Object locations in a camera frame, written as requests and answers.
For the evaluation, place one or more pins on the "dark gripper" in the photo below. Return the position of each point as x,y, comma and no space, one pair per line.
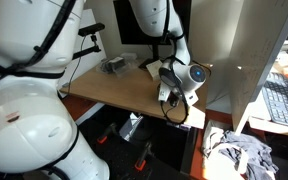
176,98

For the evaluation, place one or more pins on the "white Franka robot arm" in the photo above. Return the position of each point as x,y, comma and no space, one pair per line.
24,126

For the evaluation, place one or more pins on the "white paper card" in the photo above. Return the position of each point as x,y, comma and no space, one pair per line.
154,69

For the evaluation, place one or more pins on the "black monitor stand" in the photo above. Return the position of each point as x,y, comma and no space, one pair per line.
155,55

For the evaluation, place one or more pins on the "clear plastic bag with parts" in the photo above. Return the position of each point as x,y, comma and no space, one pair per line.
114,65

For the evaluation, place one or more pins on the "black perforated breadboard table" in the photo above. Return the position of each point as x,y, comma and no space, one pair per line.
124,153

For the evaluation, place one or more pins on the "black computer monitor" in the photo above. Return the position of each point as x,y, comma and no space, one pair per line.
127,30

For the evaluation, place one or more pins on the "large white whiteboard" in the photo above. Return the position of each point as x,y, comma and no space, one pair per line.
257,66

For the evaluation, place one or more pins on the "crumpled grey cloth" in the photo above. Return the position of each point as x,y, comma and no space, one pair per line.
244,155

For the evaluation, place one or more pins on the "black computer keyboard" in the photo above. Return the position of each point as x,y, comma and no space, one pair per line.
282,103

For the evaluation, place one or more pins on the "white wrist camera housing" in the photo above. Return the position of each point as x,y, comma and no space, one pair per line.
164,91

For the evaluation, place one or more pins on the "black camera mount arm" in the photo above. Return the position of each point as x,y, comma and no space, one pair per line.
87,50

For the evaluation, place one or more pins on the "black exterior camera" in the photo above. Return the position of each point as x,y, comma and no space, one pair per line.
91,29

